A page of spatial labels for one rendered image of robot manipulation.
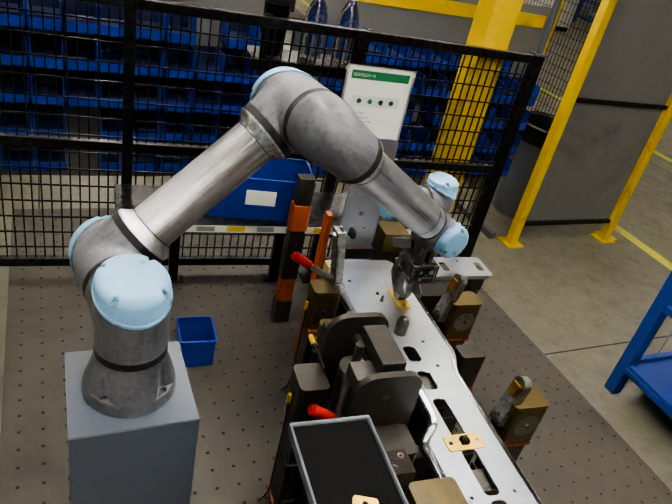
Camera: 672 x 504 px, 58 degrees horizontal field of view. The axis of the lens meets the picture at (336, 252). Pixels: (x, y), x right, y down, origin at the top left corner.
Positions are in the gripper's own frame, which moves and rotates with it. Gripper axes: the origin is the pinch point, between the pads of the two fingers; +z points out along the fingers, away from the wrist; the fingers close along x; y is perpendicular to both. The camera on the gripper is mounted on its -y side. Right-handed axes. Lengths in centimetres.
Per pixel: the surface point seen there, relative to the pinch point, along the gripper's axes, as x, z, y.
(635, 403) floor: 176, 103, -36
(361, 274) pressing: -6.4, 2.6, -12.0
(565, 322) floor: 179, 104, -99
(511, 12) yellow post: 45, -63, -59
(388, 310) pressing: -4.6, 2.2, 4.0
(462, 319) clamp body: 15.2, 2.4, 8.5
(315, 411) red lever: -40, -14, 48
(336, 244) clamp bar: -21.9, -15.9, 0.9
